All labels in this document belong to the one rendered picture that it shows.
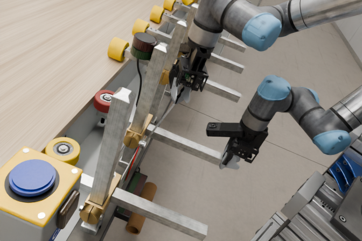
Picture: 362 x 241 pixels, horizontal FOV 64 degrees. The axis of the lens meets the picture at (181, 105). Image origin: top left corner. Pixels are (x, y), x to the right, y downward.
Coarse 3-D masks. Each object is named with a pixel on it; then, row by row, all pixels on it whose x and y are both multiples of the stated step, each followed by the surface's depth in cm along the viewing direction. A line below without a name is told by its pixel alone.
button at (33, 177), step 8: (32, 160) 29; (40, 160) 29; (16, 168) 27; (24, 168) 28; (32, 168) 28; (40, 168) 28; (48, 168) 28; (16, 176) 27; (24, 176) 27; (32, 176) 27; (40, 176) 28; (48, 176) 28; (16, 184) 26; (24, 184) 26; (32, 184) 27; (40, 184) 27; (48, 184) 27; (16, 192) 26; (24, 192) 26; (32, 192) 26; (40, 192) 27
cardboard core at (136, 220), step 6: (144, 186) 172; (150, 186) 171; (156, 186) 174; (144, 192) 167; (150, 192) 168; (144, 198) 164; (150, 198) 166; (132, 216) 154; (138, 216) 154; (132, 222) 151; (138, 222) 152; (126, 228) 152; (132, 228) 155; (138, 228) 150
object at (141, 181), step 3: (141, 177) 97; (144, 177) 97; (141, 180) 96; (144, 180) 96; (138, 183) 95; (141, 183) 95; (138, 186) 94; (141, 186) 94; (135, 189) 92; (138, 189) 93; (135, 192) 92; (138, 192) 92; (126, 210) 86; (129, 210) 86; (126, 213) 85; (129, 213) 86
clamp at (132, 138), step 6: (150, 114) 97; (150, 120) 95; (144, 126) 92; (126, 132) 89; (132, 132) 88; (144, 132) 92; (126, 138) 87; (132, 138) 87; (138, 138) 88; (126, 144) 89; (132, 144) 88
